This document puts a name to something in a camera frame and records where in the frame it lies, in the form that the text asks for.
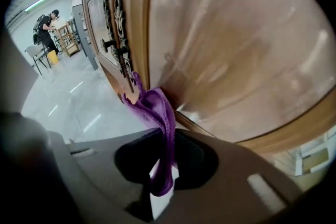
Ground grey chair black legs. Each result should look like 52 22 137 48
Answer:
25 45 52 77

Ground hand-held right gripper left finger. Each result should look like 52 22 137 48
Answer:
48 127 166 224

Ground yellow bucket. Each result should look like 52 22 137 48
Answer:
47 49 59 66

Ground purple cloth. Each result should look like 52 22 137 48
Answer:
121 70 181 197

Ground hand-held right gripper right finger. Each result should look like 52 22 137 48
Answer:
162 128 303 224

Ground ornate metal door handle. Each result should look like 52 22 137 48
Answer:
110 0 136 94
100 0 117 61

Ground small wooden rack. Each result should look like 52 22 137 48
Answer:
54 20 81 58

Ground fluorescent ceiling light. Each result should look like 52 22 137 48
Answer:
24 0 51 13

